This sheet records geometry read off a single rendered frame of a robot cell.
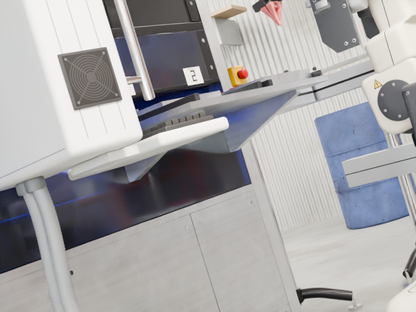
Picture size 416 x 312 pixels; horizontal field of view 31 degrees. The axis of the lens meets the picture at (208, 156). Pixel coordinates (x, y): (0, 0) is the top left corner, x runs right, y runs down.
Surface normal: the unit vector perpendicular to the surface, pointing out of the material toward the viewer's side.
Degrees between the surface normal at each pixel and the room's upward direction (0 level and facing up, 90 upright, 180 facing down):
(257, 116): 90
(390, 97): 90
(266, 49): 90
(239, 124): 90
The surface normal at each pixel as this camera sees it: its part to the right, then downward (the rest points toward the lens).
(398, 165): -0.63, 0.18
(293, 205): -0.40, 0.11
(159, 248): 0.72, -0.23
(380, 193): -0.11, 0.02
